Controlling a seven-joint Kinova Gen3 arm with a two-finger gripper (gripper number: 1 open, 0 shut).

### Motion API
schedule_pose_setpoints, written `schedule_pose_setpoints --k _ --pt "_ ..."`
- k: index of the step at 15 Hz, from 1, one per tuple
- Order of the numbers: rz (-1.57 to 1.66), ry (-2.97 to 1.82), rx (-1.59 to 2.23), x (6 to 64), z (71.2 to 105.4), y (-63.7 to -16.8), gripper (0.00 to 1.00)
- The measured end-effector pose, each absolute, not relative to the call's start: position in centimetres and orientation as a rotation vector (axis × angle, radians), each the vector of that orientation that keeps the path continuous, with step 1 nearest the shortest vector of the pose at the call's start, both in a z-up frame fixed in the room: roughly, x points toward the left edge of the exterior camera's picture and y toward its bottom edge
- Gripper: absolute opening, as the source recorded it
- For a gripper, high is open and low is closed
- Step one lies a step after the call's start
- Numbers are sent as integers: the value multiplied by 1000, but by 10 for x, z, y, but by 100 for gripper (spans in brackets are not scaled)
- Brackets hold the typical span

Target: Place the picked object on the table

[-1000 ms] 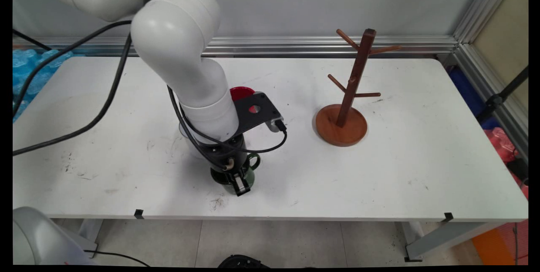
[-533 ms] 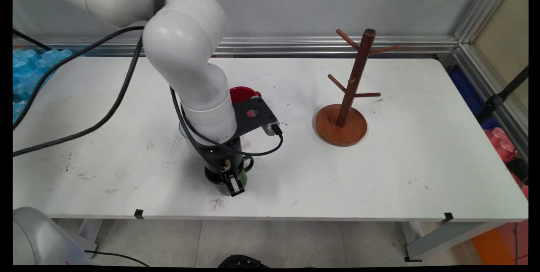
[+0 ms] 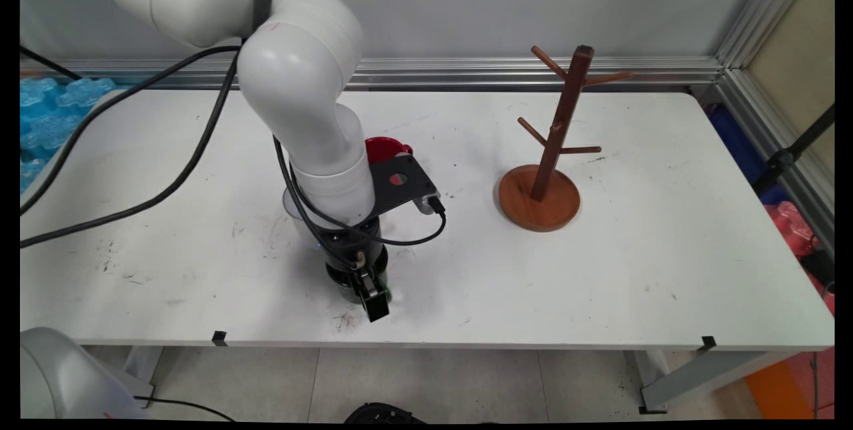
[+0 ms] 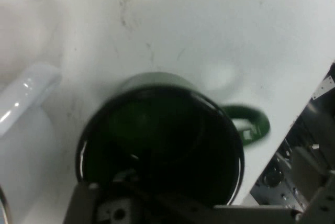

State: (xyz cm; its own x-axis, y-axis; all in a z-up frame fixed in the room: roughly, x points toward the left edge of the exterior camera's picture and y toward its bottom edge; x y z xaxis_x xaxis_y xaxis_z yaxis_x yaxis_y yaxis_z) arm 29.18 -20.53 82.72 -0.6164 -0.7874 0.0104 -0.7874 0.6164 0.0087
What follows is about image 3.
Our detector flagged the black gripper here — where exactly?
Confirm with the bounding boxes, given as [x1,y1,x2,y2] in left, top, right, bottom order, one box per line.
[313,215,392,323]

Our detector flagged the dark green mug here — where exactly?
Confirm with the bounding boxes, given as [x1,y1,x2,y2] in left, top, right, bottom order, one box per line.
[326,263,394,305]

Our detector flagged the black object on floor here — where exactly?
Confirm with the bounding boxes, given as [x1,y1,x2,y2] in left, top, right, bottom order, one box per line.
[343,402,427,425]

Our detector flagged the white enamel mug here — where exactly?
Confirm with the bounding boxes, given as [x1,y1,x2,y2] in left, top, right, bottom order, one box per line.
[282,183,302,221]

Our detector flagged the red mug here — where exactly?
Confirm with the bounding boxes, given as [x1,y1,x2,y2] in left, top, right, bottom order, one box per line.
[365,137,414,165]

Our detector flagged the brown wooden mug tree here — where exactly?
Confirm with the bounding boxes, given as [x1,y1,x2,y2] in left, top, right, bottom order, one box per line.
[498,45,636,233]

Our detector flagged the grey table leg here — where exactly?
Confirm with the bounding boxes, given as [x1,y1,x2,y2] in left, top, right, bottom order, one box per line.
[122,347,165,409]
[625,350,798,415]

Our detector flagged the grey rounded housing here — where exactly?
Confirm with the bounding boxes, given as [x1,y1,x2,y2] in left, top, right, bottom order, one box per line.
[20,327,151,420]

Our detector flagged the blue bubble wrap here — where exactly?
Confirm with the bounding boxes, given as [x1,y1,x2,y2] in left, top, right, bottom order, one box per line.
[20,77,118,195]

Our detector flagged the blue box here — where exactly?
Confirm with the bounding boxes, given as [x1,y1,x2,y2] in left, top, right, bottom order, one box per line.
[706,105,788,205]

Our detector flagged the orange box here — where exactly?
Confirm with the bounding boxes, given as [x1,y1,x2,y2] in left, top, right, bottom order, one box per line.
[744,359,818,420]

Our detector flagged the red bag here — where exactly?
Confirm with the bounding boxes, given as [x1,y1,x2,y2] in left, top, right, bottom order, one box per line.
[763,200,835,315]

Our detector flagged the black tripod stand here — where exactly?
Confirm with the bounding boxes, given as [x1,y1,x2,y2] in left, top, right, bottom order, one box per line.
[753,103,835,199]

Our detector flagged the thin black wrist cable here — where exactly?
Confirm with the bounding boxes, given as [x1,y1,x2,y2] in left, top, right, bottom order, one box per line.
[272,135,448,272]

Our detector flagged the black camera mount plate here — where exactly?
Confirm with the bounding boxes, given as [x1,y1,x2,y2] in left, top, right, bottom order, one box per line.
[369,155,441,219]

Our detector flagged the black floor cable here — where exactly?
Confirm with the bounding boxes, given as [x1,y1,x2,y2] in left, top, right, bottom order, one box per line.
[133,395,237,423]

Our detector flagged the thick black cable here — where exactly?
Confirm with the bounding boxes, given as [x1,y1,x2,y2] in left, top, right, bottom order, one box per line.
[20,53,241,249]
[20,45,242,216]

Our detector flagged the long aluminium frame rail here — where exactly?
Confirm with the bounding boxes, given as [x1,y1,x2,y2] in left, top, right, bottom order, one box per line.
[20,57,724,91]

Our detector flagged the thin black background cable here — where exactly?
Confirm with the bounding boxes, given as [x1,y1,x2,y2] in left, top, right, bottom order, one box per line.
[20,46,83,80]

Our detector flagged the short aluminium frame rail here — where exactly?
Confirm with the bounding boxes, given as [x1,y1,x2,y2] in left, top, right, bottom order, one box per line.
[716,67,835,252]

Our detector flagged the aluminium frame post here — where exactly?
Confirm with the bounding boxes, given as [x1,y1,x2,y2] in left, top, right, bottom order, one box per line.
[716,0,826,71]

